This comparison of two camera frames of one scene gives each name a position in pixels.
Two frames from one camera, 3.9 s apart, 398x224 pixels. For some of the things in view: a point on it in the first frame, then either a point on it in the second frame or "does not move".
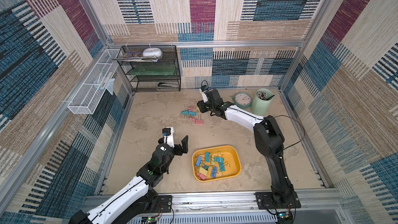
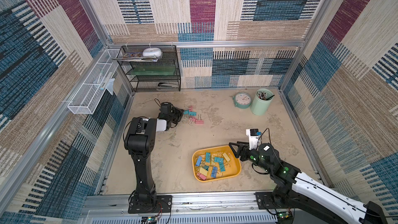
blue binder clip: x=214 y=170 does not move
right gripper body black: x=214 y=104 -> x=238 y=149
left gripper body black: x=178 y=151 -> x=175 y=115
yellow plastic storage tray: x=216 y=163 does not move
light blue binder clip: x=199 y=160 does not move
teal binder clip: x=207 y=156 does not move
